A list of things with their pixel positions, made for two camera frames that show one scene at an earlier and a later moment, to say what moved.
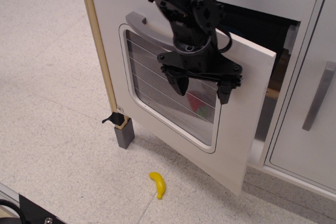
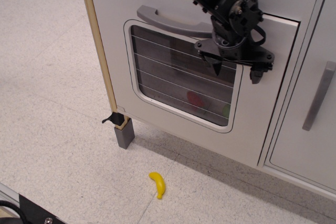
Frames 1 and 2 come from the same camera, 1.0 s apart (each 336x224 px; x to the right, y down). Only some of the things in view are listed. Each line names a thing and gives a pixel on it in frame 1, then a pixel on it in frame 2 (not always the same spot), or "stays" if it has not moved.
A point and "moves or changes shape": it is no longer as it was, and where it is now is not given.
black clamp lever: (116, 118) stays
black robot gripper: (197, 55) to (235, 49)
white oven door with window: (217, 139) moves or changes shape
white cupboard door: (303, 144) stays
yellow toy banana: (160, 183) stays
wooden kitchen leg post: (123, 129) stays
